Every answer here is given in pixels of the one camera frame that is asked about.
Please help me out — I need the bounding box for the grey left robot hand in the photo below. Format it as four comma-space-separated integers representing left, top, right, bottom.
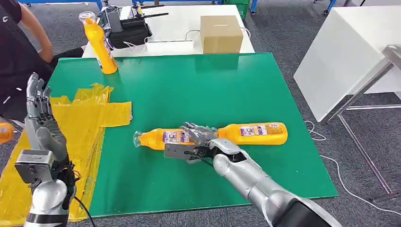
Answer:
24, 72, 69, 161

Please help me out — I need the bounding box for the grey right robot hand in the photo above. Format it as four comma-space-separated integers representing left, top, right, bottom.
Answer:
180, 122, 219, 147

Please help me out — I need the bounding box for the orange drink bottle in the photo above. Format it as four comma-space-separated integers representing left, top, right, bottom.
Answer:
133, 128, 201, 151
78, 11, 118, 75
0, 122, 15, 145
218, 122, 288, 147

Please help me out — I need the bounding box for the green table mat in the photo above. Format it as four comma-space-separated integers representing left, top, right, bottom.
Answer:
47, 52, 339, 218

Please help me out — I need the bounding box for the yellow plastic sheet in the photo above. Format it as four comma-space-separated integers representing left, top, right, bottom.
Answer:
0, 82, 133, 226

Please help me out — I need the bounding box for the person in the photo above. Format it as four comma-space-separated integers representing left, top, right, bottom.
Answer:
0, 0, 85, 123

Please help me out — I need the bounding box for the flat white box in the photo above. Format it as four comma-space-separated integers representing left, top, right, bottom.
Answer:
145, 41, 195, 56

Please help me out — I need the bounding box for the brown cardboard box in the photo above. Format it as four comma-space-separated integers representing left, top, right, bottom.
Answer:
200, 15, 244, 54

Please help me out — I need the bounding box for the white table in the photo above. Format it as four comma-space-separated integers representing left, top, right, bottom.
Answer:
82, 4, 255, 59

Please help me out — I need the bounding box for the black equipment bag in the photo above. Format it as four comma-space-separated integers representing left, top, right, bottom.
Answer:
97, 4, 169, 50

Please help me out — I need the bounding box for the green crate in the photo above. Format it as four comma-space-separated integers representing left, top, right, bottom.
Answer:
223, 0, 251, 20

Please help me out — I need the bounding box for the white slanted table panel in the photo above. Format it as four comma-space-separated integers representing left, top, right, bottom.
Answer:
293, 5, 401, 123

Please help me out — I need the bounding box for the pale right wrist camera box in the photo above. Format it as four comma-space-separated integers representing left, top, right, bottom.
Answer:
164, 142, 201, 164

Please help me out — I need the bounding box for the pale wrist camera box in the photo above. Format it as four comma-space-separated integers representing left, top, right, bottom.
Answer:
164, 142, 201, 164
15, 149, 56, 184

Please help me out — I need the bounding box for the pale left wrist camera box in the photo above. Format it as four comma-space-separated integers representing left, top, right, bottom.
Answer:
15, 149, 56, 184

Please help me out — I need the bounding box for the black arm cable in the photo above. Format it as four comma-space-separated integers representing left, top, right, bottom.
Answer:
73, 195, 96, 227

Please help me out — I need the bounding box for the white cable on table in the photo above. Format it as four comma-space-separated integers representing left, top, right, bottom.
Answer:
184, 29, 201, 41

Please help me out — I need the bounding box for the white floor cable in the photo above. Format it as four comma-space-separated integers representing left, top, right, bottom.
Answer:
304, 120, 401, 217

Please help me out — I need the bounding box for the steel table frame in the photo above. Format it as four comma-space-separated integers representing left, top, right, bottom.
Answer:
325, 44, 401, 204

